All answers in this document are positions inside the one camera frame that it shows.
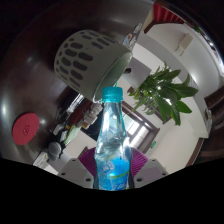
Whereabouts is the grey round-headed microphone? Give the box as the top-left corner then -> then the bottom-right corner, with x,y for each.
47,141 -> 64,162

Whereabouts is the box of small packets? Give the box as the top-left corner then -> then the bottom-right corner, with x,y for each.
81,103 -> 104,129

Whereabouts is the white wall-mounted unit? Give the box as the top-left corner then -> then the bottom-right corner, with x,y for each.
175,32 -> 194,56

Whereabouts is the dark wooden glazed door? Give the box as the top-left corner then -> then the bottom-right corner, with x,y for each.
120,101 -> 162,155

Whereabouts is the clear bottle with teal cap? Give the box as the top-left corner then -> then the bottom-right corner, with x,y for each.
94,86 -> 134,192

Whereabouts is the green notebook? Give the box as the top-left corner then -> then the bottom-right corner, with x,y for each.
64,125 -> 82,145

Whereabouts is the white patterned cup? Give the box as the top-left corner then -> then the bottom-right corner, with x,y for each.
53,29 -> 134,104

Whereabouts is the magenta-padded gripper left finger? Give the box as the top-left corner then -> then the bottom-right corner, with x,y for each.
57,147 -> 98,190

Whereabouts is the small potted plant, white pot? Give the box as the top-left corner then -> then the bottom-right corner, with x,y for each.
122,58 -> 199,127

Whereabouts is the printed magazine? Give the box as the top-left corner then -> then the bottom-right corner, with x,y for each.
32,151 -> 59,176

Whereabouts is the flat round red coaster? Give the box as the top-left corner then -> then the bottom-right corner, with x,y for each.
11,112 -> 40,146

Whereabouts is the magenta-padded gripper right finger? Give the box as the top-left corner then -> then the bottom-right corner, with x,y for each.
128,147 -> 169,190

